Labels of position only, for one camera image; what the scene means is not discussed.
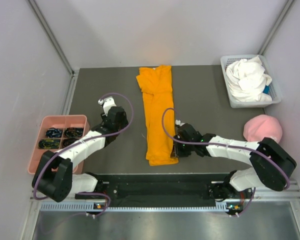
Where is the orange t shirt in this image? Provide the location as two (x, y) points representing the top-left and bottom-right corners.
(136, 65), (179, 166)

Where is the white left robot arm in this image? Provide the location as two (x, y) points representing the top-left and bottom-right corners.
(31, 106), (129, 203)

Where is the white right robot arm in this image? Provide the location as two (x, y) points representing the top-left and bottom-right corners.
(171, 120), (297, 198)

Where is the dark rolled sock upper right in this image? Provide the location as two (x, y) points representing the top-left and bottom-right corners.
(64, 127), (84, 138)

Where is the dark rolled sock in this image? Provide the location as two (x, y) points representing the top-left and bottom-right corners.
(45, 127), (63, 138)
(64, 127), (84, 138)
(61, 138), (78, 148)

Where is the dark rolled sock lower right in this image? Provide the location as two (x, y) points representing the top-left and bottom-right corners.
(61, 138), (78, 148)

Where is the pink divided tray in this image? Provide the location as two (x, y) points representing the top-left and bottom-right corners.
(27, 115), (90, 175)

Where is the dark rolled sock upper left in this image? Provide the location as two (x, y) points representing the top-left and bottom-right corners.
(45, 127), (63, 138)

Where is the pink baseball cap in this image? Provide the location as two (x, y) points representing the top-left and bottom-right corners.
(243, 114), (283, 143)

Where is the yellow patterned rolled sock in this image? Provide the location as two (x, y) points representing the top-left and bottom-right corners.
(38, 138), (61, 150)

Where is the white crumpled t shirt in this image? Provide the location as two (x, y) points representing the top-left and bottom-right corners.
(225, 55), (273, 102)

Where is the blue item in basket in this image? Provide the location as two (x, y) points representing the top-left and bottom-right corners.
(263, 85), (270, 95)

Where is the white plastic basket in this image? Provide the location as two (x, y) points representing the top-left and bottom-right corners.
(220, 54), (282, 108)

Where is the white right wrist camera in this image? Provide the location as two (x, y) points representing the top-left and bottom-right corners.
(175, 120), (185, 128)

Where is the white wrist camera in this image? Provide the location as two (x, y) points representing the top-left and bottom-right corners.
(98, 96), (117, 115)
(175, 120), (185, 128)

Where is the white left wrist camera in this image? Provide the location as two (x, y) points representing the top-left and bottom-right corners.
(98, 96), (117, 115)

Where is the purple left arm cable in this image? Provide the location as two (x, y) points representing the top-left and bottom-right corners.
(33, 92), (135, 220)

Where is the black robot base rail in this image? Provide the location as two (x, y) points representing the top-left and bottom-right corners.
(75, 173), (247, 208)

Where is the slotted grey cable duct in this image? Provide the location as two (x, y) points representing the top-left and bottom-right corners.
(39, 200), (241, 213)

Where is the aluminium frame post left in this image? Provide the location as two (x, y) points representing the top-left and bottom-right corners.
(26, 0), (75, 76)

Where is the aluminium frame post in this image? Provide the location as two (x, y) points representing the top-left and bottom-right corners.
(258, 0), (296, 55)
(26, 0), (75, 76)

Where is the aluminium frame post right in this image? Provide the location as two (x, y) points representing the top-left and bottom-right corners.
(258, 0), (296, 55)

